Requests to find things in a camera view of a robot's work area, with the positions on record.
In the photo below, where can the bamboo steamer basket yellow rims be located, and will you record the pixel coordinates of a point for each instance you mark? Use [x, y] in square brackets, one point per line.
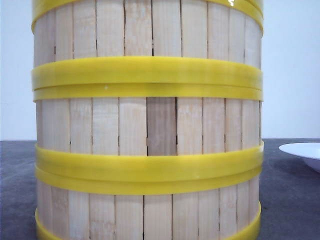
[147, 48]

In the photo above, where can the bottom bamboo steamer basket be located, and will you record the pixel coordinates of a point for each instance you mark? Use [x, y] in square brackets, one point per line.
[67, 210]

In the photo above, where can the white plate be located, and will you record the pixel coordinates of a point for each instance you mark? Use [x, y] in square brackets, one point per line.
[308, 151]

